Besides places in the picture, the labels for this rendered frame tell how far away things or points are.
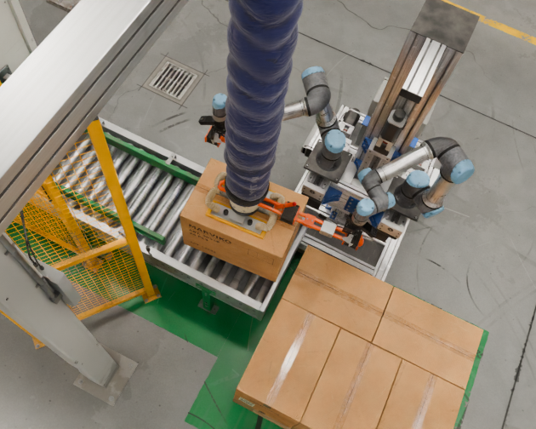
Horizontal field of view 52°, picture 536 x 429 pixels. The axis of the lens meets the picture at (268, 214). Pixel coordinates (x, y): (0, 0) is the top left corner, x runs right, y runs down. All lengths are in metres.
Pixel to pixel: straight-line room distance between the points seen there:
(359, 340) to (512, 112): 2.78
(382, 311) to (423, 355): 0.34
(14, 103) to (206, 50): 4.19
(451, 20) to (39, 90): 2.06
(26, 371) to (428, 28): 3.12
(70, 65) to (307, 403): 2.63
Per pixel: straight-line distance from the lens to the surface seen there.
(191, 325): 3.86
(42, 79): 0.93
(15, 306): 2.09
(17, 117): 0.89
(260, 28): 1.75
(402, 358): 3.45
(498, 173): 4.92
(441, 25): 2.63
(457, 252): 4.43
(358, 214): 2.56
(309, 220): 2.83
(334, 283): 3.45
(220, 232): 2.92
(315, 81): 2.75
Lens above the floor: 3.74
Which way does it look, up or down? 64 degrees down
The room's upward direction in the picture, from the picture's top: 12 degrees clockwise
